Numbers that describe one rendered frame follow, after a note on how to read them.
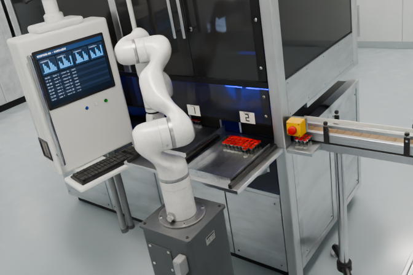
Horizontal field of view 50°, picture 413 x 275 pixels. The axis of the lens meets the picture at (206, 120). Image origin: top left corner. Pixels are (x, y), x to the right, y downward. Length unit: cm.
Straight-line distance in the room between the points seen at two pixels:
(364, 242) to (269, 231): 71
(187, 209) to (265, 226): 84
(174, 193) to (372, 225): 171
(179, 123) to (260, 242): 119
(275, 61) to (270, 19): 19
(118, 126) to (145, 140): 104
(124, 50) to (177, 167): 51
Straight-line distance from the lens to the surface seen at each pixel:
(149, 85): 172
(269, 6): 196
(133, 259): 310
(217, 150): 223
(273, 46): 199
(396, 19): 667
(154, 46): 181
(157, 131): 161
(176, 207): 175
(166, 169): 167
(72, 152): 254
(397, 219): 320
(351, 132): 218
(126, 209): 296
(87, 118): 253
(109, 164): 247
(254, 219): 254
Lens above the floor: 189
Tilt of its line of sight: 23 degrees down
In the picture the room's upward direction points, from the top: 10 degrees counter-clockwise
